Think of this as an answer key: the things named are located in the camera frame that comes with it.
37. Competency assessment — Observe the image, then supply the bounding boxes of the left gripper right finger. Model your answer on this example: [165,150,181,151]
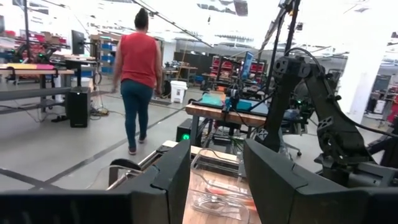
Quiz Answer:
[244,139,398,224]

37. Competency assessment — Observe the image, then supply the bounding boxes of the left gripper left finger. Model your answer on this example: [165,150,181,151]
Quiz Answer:
[0,139,191,224]

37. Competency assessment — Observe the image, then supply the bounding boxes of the black clamp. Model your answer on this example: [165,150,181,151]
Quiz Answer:
[109,157,142,172]

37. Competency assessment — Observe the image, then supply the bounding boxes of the clear plastic bin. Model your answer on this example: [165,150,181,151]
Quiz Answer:
[189,148,253,222]

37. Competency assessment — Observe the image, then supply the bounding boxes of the black computer green light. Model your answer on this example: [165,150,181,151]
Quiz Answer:
[175,118,192,143]

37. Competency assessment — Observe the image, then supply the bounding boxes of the wooden workbench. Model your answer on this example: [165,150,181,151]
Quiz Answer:
[185,93,270,149]

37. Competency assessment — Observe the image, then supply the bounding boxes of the white waste bin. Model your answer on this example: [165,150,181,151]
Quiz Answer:
[170,80,188,104]

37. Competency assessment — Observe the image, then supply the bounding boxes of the black computer tower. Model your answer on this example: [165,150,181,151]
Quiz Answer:
[67,86,91,129]

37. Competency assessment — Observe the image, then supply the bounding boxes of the person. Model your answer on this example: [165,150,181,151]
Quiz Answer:
[111,7,163,156]

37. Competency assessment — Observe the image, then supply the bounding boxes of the blue-lit monitor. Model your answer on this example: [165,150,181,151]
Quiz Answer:
[241,51,255,81]

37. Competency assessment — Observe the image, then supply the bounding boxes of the red storage shelves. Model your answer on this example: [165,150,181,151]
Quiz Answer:
[211,55,269,82]

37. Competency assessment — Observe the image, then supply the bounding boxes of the black stand pole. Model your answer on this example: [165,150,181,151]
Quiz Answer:
[261,0,303,94]

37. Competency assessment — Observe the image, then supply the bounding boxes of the black monitor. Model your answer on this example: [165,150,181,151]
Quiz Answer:
[70,29,86,55]

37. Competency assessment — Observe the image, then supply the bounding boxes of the black camera on mount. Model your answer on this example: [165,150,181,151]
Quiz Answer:
[224,86,241,113]

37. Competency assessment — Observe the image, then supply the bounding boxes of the wooden table black frame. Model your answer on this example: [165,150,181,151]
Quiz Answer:
[0,63,76,116]

